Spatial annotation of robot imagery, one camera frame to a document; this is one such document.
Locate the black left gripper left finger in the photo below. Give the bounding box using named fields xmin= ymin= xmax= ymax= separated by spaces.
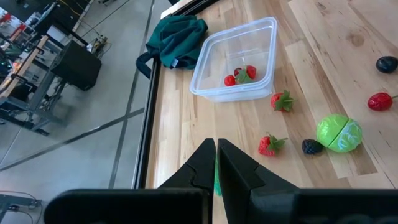
xmin=157 ymin=138 xmax=217 ymax=191

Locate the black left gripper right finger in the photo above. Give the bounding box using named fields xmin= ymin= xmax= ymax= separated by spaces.
xmin=217 ymin=138 xmax=300 ymax=224

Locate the long green toy pepper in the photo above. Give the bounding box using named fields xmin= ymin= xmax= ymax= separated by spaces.
xmin=213 ymin=155 xmax=222 ymax=197

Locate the red toy strawberry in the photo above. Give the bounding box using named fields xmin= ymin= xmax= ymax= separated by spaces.
xmin=235 ymin=64 xmax=257 ymax=85
xmin=270 ymin=90 xmax=296 ymax=113
xmin=257 ymin=133 xmax=289 ymax=157

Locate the toy blackberry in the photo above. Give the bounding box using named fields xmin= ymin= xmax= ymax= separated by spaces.
xmin=302 ymin=138 xmax=324 ymax=156

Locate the light green toy cabbage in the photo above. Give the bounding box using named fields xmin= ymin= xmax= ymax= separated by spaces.
xmin=316 ymin=113 xmax=363 ymax=154

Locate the clear plastic tupperware container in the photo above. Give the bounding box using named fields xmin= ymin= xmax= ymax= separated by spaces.
xmin=189 ymin=16 xmax=278 ymax=103

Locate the dark green cloth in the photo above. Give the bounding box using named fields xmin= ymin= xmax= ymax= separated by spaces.
xmin=136 ymin=15 xmax=209 ymax=79

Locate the red cherry with green stem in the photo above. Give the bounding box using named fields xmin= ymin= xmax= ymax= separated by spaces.
xmin=367 ymin=91 xmax=398 ymax=112

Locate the black computer case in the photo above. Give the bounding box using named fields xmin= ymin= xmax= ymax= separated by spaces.
xmin=51 ymin=39 xmax=103 ymax=92

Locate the grey metal desk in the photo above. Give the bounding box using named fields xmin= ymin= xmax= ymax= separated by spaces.
xmin=0 ymin=34 xmax=68 ymax=136

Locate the black toy cherry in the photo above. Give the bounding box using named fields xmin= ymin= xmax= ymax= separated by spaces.
xmin=375 ymin=55 xmax=398 ymax=75

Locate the black aluminium table frame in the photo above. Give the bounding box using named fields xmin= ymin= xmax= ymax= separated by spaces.
xmin=132 ymin=0 xmax=220 ymax=190

